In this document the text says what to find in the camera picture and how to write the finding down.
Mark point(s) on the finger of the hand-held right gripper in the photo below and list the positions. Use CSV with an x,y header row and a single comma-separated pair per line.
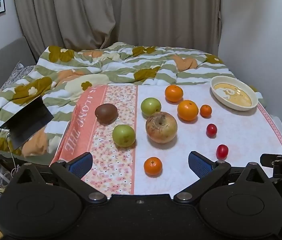
x,y
268,159

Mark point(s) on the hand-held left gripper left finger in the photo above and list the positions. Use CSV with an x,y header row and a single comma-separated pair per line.
x,y
81,165

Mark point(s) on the cream plate with duck print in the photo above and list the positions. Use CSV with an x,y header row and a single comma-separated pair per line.
x,y
233,93

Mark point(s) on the large orange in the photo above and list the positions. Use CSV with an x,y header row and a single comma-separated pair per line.
x,y
187,110
173,93

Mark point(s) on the brown kiwi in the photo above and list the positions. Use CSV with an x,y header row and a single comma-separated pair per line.
x,y
106,113

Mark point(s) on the medium mandarin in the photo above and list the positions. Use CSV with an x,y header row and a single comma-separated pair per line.
x,y
153,166

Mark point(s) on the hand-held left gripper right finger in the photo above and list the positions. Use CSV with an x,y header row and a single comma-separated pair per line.
x,y
197,165

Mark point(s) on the green apple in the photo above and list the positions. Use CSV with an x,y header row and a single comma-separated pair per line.
x,y
124,135
151,106

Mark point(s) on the large red yellow apple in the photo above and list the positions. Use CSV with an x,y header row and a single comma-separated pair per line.
x,y
161,127

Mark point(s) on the beige curtain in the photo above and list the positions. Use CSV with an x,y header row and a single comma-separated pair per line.
x,y
131,12

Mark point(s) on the grey patterned pillow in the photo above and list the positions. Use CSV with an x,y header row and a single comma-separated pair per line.
x,y
18,73

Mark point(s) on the black open laptop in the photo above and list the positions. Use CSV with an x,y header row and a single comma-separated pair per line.
x,y
27,122

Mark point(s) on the green striped flower blanket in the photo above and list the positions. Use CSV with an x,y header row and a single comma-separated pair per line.
x,y
106,67

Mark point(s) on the tiny mandarin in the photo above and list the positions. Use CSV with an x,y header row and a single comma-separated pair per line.
x,y
205,111

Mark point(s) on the grey headboard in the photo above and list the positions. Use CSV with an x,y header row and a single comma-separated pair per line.
x,y
1,60

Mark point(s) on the red cherry tomato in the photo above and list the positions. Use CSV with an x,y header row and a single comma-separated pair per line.
x,y
222,151
211,130

